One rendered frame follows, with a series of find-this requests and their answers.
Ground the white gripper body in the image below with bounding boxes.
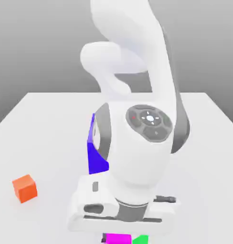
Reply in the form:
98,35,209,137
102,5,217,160
67,207,176,233

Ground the small magenta cube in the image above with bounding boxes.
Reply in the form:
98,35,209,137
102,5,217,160
101,233,132,244

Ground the small green cube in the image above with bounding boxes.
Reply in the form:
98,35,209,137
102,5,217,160
132,234,149,244

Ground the small orange cube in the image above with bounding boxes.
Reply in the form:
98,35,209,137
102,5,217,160
12,174,38,204

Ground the large blue box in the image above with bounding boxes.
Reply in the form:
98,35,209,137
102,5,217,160
87,112,110,175

